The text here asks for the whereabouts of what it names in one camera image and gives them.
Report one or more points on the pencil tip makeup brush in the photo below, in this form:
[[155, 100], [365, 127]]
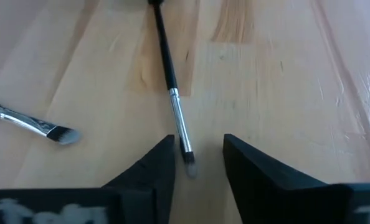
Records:
[[167, 62]]

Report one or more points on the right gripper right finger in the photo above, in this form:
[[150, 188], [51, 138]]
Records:
[[266, 193]]

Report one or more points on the angled makeup brush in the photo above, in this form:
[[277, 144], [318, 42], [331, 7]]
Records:
[[20, 120]]

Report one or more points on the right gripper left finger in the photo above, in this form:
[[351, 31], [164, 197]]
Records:
[[141, 193]]

